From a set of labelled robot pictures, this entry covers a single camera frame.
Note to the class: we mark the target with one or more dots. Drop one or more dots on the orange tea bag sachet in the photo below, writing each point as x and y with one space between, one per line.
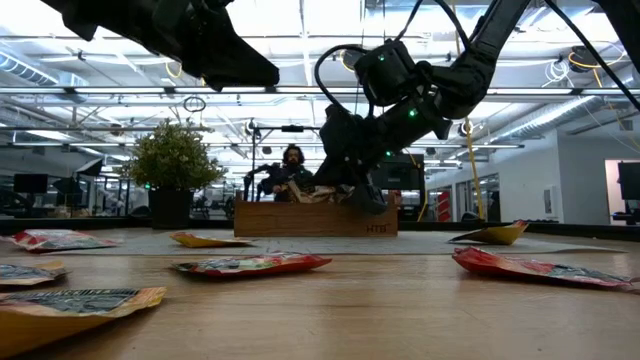
30 274
200 241
500 234
50 325

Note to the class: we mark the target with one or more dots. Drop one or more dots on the black monitor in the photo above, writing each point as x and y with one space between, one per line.
407 175
630 180
30 183

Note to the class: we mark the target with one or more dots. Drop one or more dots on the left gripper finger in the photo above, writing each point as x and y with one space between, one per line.
225 65

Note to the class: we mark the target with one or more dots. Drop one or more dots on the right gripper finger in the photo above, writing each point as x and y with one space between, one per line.
335 181

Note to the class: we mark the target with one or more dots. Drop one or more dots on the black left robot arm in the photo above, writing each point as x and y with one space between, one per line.
100 20

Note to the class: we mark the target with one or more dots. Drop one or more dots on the wooden compartment tray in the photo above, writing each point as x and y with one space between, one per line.
300 222

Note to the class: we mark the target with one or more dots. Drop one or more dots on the red object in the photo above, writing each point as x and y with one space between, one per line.
443 205

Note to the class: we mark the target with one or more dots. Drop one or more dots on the person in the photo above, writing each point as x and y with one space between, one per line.
292 160

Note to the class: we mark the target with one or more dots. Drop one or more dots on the red strawberry tea bag sachet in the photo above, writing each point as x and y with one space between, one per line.
55 241
500 265
280 265

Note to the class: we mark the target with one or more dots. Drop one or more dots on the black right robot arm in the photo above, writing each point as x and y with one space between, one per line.
465 75

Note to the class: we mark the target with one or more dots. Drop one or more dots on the black metal frame stand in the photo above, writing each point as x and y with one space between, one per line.
292 128

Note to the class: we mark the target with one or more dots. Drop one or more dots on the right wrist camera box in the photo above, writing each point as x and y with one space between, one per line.
340 125

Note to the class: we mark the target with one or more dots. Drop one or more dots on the green potted artificial plant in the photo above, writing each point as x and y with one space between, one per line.
172 160

